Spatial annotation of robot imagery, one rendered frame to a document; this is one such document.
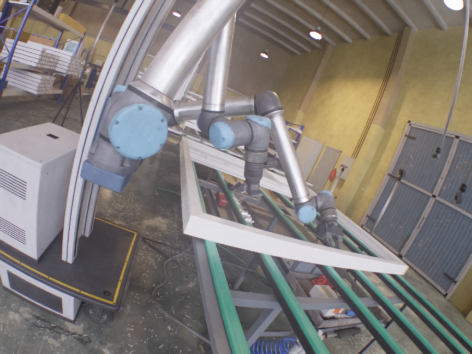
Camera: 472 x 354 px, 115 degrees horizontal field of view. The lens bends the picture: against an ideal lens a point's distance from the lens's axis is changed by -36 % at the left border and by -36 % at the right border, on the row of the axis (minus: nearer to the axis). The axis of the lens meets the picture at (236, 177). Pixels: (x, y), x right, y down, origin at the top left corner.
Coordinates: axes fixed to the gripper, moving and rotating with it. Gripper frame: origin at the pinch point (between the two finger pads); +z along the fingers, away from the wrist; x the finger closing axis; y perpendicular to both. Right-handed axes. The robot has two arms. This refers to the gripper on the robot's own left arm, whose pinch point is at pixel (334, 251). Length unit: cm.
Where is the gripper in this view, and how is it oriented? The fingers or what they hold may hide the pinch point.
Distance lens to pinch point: 117.7
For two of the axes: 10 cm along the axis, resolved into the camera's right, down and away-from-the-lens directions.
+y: 4.7, -5.4, -7.0
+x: 8.8, 3.3, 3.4
